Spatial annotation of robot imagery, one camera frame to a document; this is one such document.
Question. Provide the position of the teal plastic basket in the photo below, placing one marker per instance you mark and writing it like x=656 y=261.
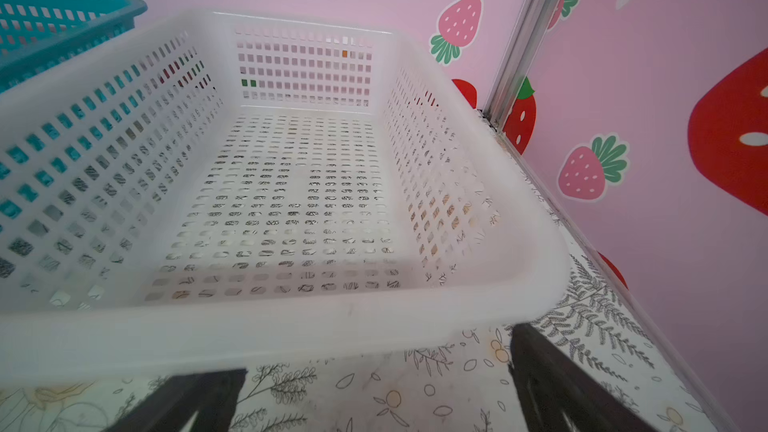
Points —
x=37 y=35

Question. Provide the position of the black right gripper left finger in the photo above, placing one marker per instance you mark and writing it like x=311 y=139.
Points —
x=205 y=401

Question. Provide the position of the right aluminium corner post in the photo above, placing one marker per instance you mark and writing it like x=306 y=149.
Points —
x=526 y=37

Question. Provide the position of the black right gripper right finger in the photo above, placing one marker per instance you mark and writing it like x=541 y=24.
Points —
x=555 y=394

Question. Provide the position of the right white plastic basket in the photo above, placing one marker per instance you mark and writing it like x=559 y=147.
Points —
x=219 y=189

